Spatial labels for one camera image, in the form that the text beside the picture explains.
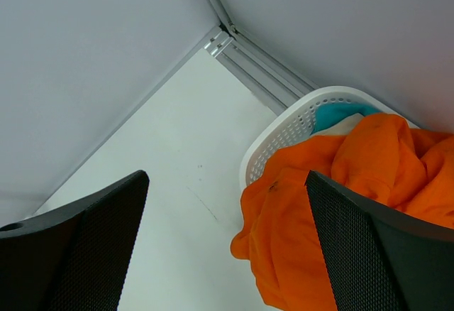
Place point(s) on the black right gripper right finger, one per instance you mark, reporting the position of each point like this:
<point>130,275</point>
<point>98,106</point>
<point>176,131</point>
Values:
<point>378,258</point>

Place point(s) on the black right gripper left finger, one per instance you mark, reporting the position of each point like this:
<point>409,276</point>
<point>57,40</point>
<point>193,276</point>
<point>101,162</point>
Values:
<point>74,257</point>

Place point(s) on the orange t shirt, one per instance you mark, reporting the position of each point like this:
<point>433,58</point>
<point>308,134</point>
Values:
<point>382,159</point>

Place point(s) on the beige t shirt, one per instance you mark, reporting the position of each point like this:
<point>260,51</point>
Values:
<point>343,127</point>

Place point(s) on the teal t shirt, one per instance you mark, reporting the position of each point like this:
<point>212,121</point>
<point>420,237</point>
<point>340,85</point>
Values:
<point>329,115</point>

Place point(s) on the white plastic laundry basket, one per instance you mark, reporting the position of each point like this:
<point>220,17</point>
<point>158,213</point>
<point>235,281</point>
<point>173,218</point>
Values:
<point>295,125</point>

